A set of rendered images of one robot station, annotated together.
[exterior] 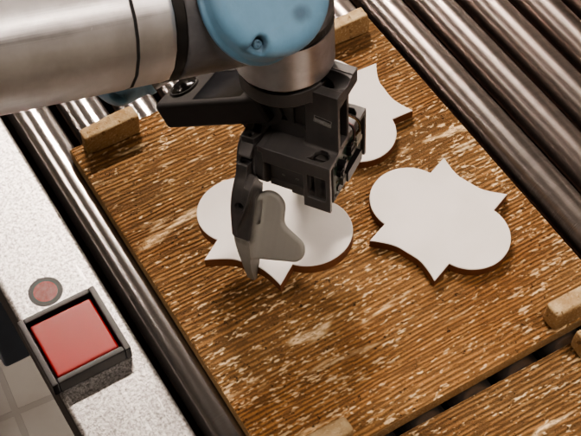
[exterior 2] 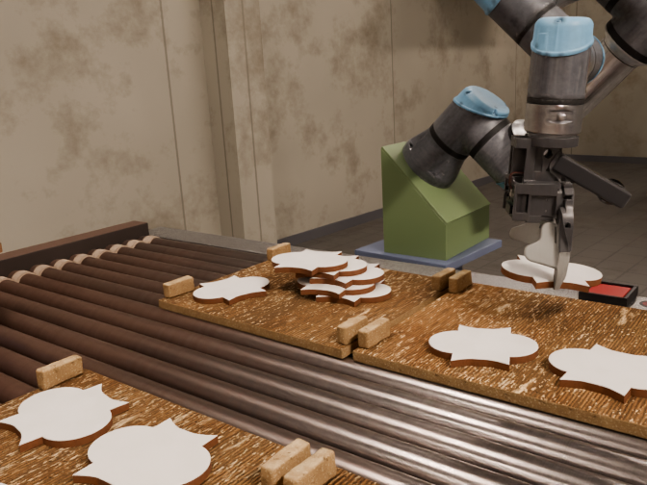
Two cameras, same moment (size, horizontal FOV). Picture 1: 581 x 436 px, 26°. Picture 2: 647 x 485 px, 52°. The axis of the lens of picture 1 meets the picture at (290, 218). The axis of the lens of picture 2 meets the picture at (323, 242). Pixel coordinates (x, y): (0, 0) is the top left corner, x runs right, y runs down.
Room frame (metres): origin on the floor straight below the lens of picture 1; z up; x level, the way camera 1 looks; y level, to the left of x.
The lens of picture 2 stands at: (1.38, -0.62, 1.31)
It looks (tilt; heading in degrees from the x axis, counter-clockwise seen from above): 14 degrees down; 159
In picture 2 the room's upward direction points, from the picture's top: 3 degrees counter-clockwise
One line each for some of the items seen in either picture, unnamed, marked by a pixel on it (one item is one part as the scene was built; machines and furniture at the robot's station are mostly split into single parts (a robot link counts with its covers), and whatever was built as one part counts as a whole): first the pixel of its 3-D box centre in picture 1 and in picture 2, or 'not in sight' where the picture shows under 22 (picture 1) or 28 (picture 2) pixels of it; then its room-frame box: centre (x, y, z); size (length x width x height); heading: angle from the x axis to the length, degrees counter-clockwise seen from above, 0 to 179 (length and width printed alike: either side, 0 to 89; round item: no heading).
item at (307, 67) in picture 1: (285, 38); (554, 120); (0.64, 0.00, 1.23); 0.08 x 0.08 x 0.05
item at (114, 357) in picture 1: (74, 339); (608, 293); (0.57, 0.19, 0.92); 0.08 x 0.08 x 0.02; 31
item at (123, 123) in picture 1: (110, 130); not in sight; (0.79, 0.18, 0.95); 0.06 x 0.02 x 0.03; 121
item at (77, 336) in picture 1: (74, 340); (608, 293); (0.57, 0.19, 0.92); 0.06 x 0.06 x 0.01; 31
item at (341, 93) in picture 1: (296, 120); (541, 178); (0.63, -0.01, 1.15); 0.09 x 0.08 x 0.12; 65
